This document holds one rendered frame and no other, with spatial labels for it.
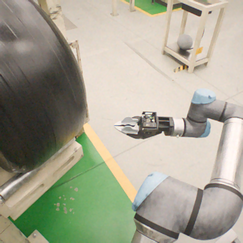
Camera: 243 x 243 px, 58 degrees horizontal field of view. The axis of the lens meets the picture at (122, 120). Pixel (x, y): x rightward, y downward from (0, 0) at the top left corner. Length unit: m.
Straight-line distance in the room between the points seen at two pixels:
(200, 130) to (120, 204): 1.05
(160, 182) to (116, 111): 1.83
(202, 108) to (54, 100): 0.50
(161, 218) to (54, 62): 0.45
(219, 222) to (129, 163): 1.42
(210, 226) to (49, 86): 0.49
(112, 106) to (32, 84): 1.90
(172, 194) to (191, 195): 0.05
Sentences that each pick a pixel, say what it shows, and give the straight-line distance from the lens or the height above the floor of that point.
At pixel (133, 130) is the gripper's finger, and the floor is 1.00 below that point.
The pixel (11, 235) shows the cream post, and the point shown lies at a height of 0.55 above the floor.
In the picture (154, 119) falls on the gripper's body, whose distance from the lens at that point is 0.81.
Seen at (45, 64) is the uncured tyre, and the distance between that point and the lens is 0.57.
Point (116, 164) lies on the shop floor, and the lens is 1.92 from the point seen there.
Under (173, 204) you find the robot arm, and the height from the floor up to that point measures 1.11.
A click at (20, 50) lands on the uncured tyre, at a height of 1.37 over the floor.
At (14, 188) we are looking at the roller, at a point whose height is 0.91.
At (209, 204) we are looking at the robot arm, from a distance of 0.57.
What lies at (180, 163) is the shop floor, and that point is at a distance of 1.99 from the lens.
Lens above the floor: 1.61
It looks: 45 degrees down
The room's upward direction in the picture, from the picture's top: straight up
